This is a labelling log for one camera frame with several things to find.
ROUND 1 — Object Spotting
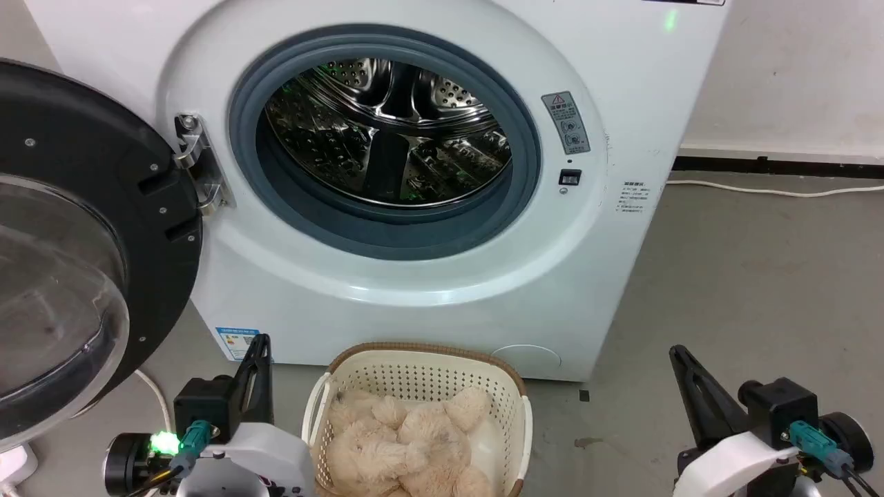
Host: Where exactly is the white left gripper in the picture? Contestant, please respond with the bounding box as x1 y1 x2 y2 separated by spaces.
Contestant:
104 335 316 497

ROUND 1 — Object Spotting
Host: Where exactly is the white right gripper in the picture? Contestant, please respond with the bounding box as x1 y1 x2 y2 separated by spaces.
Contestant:
668 345 875 497

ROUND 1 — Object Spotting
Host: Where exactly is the white front-load washing machine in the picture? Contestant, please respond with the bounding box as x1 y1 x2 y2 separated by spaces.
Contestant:
24 0 731 384

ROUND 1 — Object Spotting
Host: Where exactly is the blue energy label sticker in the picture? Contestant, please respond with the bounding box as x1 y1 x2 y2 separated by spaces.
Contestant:
215 327 260 362

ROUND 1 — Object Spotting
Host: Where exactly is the beige fluffy plush cloth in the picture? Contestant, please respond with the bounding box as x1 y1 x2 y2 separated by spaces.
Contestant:
325 387 497 497

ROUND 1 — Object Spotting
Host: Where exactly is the cream plastic laundry basket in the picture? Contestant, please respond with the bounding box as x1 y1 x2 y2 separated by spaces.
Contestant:
302 342 533 497

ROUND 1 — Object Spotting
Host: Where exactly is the round washer filter cover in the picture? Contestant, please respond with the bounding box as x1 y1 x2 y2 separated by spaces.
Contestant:
490 344 562 380

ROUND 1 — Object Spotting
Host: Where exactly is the grey rubber door gasket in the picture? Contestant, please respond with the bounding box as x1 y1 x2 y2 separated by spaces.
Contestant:
228 25 543 262

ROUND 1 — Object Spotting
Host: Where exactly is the small printed text label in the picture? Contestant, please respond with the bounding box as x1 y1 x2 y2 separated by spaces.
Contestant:
615 181 653 214

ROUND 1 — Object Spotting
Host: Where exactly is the metal door hinge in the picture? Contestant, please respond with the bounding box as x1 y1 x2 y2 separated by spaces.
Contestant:
173 113 229 215

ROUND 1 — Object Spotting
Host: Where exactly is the black baseboard strip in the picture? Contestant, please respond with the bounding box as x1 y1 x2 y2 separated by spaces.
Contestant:
673 156 884 180

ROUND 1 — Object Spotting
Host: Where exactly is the black round washer door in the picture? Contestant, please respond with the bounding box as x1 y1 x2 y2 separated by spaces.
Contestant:
0 59 204 446

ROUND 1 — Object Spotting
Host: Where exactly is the stainless steel washer drum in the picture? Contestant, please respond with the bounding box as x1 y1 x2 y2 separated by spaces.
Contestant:
265 58 513 208

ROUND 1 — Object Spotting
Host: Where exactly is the grey warning sticker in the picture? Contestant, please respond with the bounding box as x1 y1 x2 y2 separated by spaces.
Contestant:
541 90 591 155

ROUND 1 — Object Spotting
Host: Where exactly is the teal left cable connector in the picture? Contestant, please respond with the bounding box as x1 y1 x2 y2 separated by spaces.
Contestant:
170 419 212 474

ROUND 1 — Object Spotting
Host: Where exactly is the teal cable connector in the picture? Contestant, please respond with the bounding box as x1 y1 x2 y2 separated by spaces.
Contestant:
789 420 855 478
170 419 212 474

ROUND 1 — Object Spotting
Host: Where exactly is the white power cord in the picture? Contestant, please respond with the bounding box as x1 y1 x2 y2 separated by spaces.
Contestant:
134 369 173 434

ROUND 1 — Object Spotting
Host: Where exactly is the teal right cable connector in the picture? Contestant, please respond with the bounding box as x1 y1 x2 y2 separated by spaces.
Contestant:
789 420 855 478

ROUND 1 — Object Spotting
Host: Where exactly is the white cable on floor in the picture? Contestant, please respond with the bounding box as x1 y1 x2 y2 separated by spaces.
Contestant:
666 179 884 199

